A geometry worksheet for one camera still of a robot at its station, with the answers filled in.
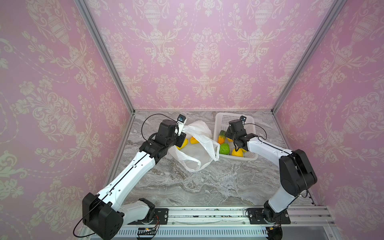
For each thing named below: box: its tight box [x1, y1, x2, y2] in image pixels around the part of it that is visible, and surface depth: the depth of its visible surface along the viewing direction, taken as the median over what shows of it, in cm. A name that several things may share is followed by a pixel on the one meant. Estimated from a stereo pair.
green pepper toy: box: [219, 143, 230, 155], surface depth 94 cm
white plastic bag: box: [168, 120, 220, 172], surface depth 79 cm
